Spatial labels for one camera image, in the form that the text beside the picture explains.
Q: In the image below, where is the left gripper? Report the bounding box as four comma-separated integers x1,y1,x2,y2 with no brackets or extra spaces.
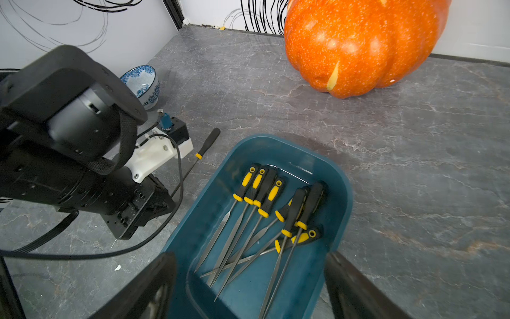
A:
101,174,175,240

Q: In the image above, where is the orange pumpkin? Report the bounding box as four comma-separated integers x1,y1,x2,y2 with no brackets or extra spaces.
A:
284,0,451,99

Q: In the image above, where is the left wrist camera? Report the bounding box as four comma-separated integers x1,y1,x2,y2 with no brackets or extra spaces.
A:
125,109,193,183

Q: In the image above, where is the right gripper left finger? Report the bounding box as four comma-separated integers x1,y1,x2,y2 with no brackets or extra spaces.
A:
91,252,177,318

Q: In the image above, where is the blue white patterned bowl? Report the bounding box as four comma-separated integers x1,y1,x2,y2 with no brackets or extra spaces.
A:
120,65,161,110

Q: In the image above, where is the teal storage box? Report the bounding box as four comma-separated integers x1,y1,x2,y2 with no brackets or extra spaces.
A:
165,134,353,318

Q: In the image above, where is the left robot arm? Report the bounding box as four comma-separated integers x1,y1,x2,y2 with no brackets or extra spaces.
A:
1,45,177,239

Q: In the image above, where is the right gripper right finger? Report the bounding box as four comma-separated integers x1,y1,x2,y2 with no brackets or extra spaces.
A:
324,251,411,319

